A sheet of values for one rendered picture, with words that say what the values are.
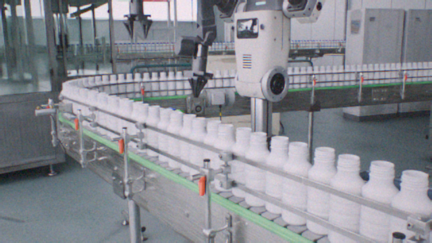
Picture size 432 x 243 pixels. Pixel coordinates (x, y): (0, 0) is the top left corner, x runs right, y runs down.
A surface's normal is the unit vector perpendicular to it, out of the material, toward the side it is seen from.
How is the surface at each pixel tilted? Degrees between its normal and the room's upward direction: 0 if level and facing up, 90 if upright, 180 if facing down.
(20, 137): 90
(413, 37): 90
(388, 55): 90
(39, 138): 90
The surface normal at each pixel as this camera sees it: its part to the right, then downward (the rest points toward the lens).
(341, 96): 0.31, 0.18
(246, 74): -0.81, 0.13
